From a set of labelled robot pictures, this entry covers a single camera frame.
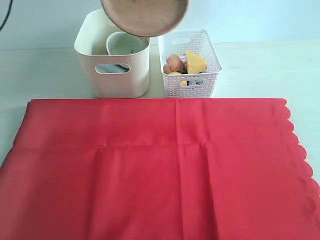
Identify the yellow lemon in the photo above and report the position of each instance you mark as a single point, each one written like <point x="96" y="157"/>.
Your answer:
<point x="175" y="73"/>

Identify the blue white milk carton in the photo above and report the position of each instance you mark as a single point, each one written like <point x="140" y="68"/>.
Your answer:
<point x="191" y="82"/>

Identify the brown egg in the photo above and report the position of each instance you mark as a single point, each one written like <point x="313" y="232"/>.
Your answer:
<point x="167" y="69"/>

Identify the bread piece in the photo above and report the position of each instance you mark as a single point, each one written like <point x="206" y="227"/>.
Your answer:
<point x="175" y="63"/>

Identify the yellow cheese wedge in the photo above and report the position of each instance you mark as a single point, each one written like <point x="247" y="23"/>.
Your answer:
<point x="195" y="63"/>

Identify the white ceramic bowl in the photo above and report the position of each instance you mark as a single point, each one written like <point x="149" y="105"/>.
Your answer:
<point x="122" y="43"/>

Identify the red tablecloth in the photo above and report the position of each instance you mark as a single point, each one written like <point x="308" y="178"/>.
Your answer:
<point x="158" y="169"/>

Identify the brown wooden plate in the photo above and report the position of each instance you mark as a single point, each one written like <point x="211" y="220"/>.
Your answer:
<point x="145" y="18"/>

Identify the steel cup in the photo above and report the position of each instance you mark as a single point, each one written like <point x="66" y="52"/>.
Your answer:
<point x="111" y="68"/>

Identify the white perforated plastic basket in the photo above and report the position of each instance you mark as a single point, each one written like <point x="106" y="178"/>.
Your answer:
<point x="198" y="42"/>

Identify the cream plastic bin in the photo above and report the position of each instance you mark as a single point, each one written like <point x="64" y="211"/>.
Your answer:
<point x="90" y="45"/>

